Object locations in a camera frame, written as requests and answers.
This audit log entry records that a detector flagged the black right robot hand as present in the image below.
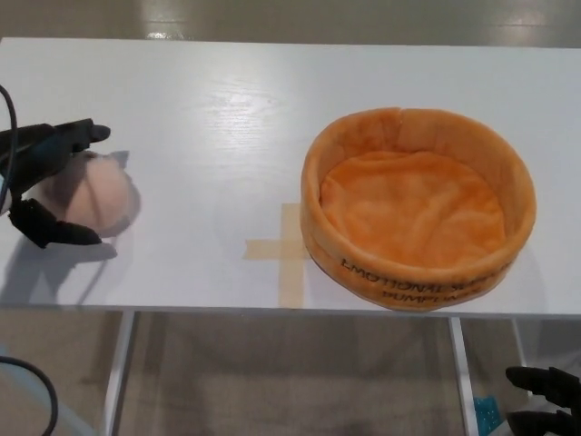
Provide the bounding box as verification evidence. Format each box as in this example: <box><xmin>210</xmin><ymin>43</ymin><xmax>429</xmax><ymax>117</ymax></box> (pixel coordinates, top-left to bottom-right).
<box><xmin>505</xmin><ymin>364</ymin><xmax>581</xmax><ymax>436</ymax></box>

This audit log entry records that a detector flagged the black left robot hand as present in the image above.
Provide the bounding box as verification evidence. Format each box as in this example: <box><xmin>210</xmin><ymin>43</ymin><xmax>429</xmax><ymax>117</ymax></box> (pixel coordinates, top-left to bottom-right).
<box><xmin>0</xmin><ymin>118</ymin><xmax>112</xmax><ymax>250</ymax></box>

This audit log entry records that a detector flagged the pink round plush toy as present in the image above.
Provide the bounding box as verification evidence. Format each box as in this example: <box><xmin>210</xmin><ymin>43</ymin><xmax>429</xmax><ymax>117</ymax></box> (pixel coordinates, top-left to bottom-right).
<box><xmin>32</xmin><ymin>151</ymin><xmax>143</xmax><ymax>240</ymax></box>

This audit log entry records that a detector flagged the orange plush round plate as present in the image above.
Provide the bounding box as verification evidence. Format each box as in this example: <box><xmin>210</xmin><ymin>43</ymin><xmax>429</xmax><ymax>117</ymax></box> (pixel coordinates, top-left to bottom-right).
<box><xmin>300</xmin><ymin>106</ymin><xmax>537</xmax><ymax>312</ymax></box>

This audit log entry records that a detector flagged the white metal table leg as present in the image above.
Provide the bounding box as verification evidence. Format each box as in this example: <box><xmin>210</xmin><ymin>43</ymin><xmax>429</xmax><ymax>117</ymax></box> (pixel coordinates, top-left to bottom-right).
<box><xmin>103</xmin><ymin>312</ymin><xmax>138</xmax><ymax>436</ymax></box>
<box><xmin>512</xmin><ymin>317</ymin><xmax>537</xmax><ymax>381</ymax></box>
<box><xmin>448</xmin><ymin>316</ymin><xmax>478</xmax><ymax>436</ymax></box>

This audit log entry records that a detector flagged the teal speckled object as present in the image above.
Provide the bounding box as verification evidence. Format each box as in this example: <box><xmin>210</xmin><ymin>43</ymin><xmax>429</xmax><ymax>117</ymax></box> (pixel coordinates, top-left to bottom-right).
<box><xmin>473</xmin><ymin>396</ymin><xmax>504</xmax><ymax>436</ymax></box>

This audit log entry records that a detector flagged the short beige masking tape strip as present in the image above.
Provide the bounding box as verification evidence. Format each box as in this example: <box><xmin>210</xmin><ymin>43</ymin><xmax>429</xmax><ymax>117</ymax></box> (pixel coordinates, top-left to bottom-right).
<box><xmin>243</xmin><ymin>238</ymin><xmax>315</xmax><ymax>261</ymax></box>

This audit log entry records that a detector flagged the light blue translucent object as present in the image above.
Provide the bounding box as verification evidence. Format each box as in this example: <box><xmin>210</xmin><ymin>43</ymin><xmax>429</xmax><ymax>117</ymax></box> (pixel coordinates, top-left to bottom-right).
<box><xmin>0</xmin><ymin>343</ymin><xmax>88</xmax><ymax>436</ymax></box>

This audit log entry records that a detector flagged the long beige masking tape strip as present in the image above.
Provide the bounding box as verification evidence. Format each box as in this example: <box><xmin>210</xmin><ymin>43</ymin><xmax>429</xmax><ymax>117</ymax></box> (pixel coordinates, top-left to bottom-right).
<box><xmin>277</xmin><ymin>203</ymin><xmax>306</xmax><ymax>309</ymax></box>

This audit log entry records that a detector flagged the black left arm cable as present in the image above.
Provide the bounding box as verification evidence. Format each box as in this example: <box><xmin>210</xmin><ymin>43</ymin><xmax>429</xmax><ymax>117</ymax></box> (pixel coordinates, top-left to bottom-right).
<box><xmin>0</xmin><ymin>83</ymin><xmax>59</xmax><ymax>436</ymax></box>

